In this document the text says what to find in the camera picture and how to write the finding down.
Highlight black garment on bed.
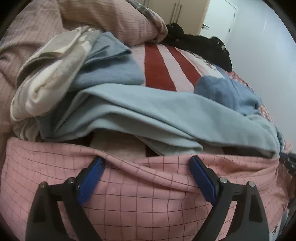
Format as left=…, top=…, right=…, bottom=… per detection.
left=162, top=23, right=233, bottom=72

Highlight light blue garment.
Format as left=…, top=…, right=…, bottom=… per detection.
left=36, top=32, right=280, bottom=158

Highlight pink fleece bed blanket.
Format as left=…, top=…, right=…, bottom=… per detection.
left=131, top=43, right=296, bottom=232

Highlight grey white patterned garment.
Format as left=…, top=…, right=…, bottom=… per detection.
left=10, top=26, right=102, bottom=142

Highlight pink checked pants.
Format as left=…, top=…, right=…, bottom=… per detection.
left=1, top=138, right=295, bottom=240

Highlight pink grey striped duvet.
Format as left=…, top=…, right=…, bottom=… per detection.
left=1, top=1, right=168, bottom=157

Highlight darker blue garment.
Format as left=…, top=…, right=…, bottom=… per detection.
left=194, top=76, right=262, bottom=116

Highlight white door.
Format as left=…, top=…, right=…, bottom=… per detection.
left=199, top=0, right=237, bottom=44

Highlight beige wooden wardrobe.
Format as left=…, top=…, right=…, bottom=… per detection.
left=139, top=0, right=210, bottom=35

